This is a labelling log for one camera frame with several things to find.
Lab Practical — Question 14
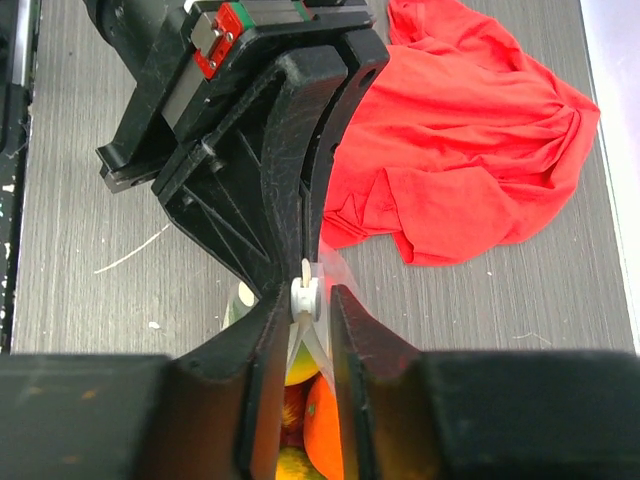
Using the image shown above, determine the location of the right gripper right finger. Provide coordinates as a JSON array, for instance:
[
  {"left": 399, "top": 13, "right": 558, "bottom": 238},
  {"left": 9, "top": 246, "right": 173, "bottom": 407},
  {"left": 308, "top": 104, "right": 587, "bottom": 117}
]
[{"left": 330, "top": 285, "right": 639, "bottom": 479}]

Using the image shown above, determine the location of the dark red apple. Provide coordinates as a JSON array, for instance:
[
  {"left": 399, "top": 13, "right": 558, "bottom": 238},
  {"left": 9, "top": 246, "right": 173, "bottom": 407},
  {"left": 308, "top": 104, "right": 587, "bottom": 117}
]
[{"left": 280, "top": 382, "right": 310, "bottom": 448}]

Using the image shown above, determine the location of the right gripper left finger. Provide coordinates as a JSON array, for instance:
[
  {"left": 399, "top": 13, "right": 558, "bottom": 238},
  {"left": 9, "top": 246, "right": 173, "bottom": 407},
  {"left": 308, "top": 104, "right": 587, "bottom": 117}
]
[{"left": 1, "top": 285, "right": 292, "bottom": 479}]

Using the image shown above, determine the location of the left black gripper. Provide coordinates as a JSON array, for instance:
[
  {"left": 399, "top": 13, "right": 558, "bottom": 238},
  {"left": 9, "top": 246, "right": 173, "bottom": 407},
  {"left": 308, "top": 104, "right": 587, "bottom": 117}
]
[{"left": 94, "top": 1, "right": 389, "bottom": 296}]

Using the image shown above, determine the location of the red cloth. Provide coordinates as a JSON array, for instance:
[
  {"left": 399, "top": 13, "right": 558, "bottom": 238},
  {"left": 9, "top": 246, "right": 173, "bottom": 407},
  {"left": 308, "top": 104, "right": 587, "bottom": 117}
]
[{"left": 322, "top": 1, "right": 600, "bottom": 266}]

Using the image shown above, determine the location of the clear polka dot zip bag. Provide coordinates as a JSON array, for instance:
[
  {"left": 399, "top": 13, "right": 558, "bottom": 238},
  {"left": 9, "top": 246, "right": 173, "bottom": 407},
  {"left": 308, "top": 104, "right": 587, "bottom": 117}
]
[{"left": 216, "top": 240, "right": 358, "bottom": 392}]

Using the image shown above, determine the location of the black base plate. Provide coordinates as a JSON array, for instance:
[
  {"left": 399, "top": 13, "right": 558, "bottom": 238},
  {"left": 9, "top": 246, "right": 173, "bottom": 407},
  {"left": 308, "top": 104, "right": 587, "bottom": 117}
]
[{"left": 1, "top": 1, "right": 41, "bottom": 354}]

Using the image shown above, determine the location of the orange fruit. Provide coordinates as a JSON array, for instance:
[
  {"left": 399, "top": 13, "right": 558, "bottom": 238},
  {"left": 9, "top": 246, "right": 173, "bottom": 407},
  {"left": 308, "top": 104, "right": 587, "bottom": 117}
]
[{"left": 303, "top": 375, "right": 345, "bottom": 480}]

